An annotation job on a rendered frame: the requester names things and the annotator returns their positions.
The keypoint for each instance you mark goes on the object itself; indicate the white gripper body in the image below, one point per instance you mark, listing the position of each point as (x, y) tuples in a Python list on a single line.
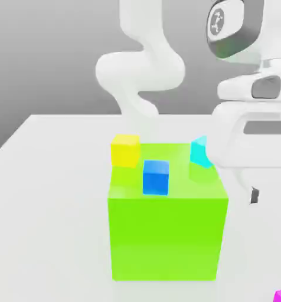
[(261, 148)]

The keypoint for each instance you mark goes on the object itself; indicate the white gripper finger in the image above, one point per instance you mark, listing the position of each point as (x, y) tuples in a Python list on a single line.
[(246, 181)]

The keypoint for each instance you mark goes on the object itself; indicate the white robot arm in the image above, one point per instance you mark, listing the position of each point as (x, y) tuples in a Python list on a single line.
[(152, 68)]

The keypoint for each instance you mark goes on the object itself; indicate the small cyan cube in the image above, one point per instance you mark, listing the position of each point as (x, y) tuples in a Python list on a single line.
[(198, 153)]

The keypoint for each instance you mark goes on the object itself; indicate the small blue cube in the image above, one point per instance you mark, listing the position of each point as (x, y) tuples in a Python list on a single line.
[(155, 180)]

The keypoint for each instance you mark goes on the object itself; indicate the small yellow cube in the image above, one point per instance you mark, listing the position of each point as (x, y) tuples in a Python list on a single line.
[(125, 153)]

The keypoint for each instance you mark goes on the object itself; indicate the large green box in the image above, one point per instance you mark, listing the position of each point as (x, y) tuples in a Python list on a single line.
[(166, 236)]

